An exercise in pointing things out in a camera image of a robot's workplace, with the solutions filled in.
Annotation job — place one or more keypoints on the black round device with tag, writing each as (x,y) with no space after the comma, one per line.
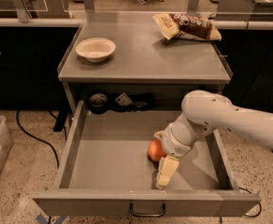
(100,103)

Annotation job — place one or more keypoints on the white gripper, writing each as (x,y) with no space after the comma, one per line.
(177,143)

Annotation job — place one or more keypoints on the orange fruit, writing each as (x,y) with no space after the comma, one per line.
(155,151)

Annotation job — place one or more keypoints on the white horizontal rail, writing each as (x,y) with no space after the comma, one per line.
(222,25)

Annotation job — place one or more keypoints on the grey open drawer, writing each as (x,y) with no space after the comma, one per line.
(105,168)

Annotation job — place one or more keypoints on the blue tape on floor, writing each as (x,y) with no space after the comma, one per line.
(40,219)

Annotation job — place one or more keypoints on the brown and white chip bag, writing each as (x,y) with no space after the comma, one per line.
(184,26)

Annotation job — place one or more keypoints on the black metal drawer handle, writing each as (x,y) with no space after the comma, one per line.
(147,211)

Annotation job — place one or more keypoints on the white bowl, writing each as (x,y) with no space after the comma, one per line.
(96,49)

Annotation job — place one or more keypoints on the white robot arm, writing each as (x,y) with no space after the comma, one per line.
(202,112)

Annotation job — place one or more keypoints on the grey counter cabinet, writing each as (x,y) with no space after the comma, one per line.
(142,62)

